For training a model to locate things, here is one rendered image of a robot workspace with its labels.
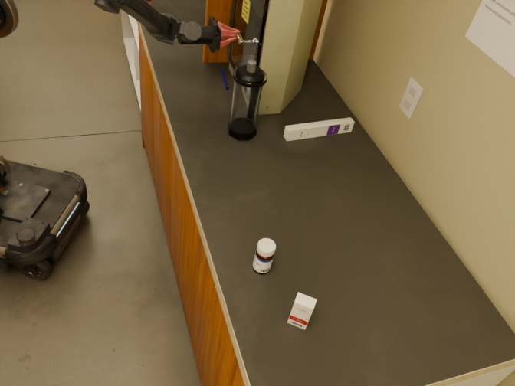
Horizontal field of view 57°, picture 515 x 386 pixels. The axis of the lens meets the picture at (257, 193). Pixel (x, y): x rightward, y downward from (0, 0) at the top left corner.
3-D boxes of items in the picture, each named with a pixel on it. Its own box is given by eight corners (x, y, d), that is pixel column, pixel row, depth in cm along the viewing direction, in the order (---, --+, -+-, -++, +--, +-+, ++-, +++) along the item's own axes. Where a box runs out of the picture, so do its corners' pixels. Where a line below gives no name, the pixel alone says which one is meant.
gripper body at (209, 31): (219, 24, 150) (197, 24, 148) (217, 53, 157) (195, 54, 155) (214, 14, 154) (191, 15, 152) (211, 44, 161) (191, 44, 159)
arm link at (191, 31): (160, 12, 150) (155, 40, 151) (165, 5, 139) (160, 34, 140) (196, 24, 155) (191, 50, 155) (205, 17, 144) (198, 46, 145)
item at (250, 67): (260, 73, 153) (264, 54, 148) (266, 89, 147) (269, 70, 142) (232, 72, 151) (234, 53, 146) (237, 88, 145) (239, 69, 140)
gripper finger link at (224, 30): (243, 30, 154) (215, 30, 151) (241, 50, 159) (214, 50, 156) (237, 20, 158) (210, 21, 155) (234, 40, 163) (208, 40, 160)
